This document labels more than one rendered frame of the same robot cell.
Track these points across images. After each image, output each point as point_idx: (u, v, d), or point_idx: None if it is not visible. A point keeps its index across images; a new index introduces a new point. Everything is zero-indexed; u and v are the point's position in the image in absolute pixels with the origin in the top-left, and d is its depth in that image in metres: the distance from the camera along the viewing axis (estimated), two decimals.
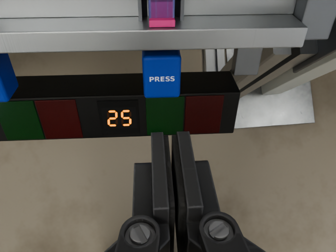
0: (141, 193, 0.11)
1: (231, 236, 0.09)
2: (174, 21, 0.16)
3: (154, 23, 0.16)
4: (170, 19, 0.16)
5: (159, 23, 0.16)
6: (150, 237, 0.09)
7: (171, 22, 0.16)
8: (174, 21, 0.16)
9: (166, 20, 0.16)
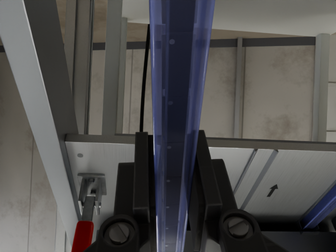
0: (124, 192, 0.11)
1: (250, 235, 0.09)
2: None
3: None
4: None
5: None
6: (130, 236, 0.09)
7: None
8: None
9: None
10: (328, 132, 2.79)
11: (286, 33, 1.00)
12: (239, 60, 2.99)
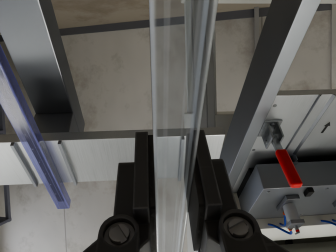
0: (124, 192, 0.11)
1: (250, 235, 0.09)
2: None
3: None
4: None
5: None
6: (130, 236, 0.09)
7: None
8: None
9: None
10: None
11: (333, 3, 1.10)
12: (257, 30, 3.05)
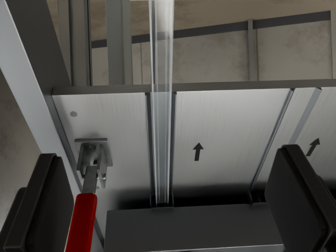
0: (13, 224, 0.10)
1: None
2: None
3: None
4: None
5: None
6: None
7: None
8: None
9: None
10: None
11: None
12: (251, 43, 2.88)
